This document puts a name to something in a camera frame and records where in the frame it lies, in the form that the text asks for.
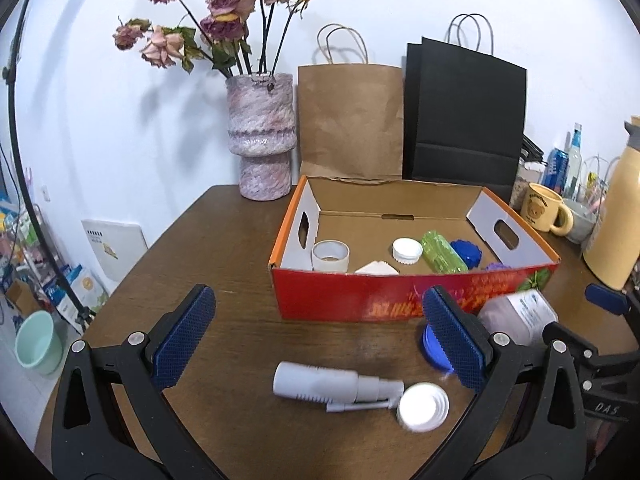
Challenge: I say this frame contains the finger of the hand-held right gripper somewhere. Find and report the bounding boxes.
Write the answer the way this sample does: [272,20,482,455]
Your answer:
[542,321,640,376]
[585,282,640,326]

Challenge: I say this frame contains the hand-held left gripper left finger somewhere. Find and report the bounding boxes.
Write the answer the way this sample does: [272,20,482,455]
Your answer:
[51,284,226,480]

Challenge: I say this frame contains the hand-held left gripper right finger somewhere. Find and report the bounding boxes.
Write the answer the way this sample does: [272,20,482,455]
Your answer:
[422,285,588,480]

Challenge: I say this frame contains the clear jar with blue lid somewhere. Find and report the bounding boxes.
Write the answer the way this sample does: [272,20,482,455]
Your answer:
[422,289,559,373]

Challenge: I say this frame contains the white ridged cap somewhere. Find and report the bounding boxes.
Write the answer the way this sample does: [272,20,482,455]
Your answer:
[391,238,423,266]
[396,382,451,433]

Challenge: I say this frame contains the green translucent container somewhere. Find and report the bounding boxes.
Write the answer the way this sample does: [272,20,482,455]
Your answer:
[420,229,470,276]

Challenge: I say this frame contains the blue ridged lid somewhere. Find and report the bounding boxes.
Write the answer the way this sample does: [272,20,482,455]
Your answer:
[450,240,483,271]

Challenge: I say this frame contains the white pleated object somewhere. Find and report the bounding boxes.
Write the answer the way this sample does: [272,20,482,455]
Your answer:
[354,260,401,276]

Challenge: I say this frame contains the red cardboard box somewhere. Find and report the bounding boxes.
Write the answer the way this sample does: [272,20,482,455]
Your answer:
[268,175,562,323]

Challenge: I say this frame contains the white spray bottle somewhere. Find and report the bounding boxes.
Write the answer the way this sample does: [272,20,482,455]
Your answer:
[272,361,405,413]

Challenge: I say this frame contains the grey tape roll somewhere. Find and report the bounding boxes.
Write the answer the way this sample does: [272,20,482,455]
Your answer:
[311,240,351,274]

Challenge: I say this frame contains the yellow thermos jug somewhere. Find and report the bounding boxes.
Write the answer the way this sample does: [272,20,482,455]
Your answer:
[582,116,640,291]

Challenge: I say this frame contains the black light stand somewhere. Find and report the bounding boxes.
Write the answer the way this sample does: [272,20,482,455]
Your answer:
[2,0,98,333]

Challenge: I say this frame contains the blue and white box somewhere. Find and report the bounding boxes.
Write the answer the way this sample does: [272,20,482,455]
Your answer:
[42,264,108,318]

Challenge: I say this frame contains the white board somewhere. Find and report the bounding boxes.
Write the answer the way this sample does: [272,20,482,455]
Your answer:
[81,219,149,282]

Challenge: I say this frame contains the yellow bear mug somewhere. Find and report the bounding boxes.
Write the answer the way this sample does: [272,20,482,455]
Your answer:
[520,182,574,236]

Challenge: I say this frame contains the blue drink can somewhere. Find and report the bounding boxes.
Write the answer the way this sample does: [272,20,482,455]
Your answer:
[542,147,570,191]

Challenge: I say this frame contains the clear bottle with blue label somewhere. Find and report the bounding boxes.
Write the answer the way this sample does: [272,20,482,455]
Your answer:
[562,122,585,198]

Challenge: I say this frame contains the mint green bucket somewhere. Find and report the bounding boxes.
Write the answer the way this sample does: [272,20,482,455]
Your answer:
[14,310,63,376]

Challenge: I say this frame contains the clear container with black lid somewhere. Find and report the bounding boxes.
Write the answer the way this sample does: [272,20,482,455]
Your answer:
[515,135,548,201]

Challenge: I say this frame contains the small brown carton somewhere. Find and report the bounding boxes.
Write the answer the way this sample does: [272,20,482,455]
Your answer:
[5,280,41,318]

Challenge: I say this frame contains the cluttered storage rack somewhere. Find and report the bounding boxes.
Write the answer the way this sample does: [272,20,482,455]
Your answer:
[0,170,56,291]

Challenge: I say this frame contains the pink marbled vase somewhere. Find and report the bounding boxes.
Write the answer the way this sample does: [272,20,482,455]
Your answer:
[226,73,297,202]

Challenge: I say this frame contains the black paper bag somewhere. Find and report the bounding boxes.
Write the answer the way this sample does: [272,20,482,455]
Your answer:
[402,13,528,206]

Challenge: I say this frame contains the brown paper bag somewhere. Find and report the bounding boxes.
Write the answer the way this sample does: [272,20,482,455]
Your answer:
[297,23,405,181]

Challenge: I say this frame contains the dried rose bouquet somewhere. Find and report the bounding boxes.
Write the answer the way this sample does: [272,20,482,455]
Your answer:
[112,0,321,81]

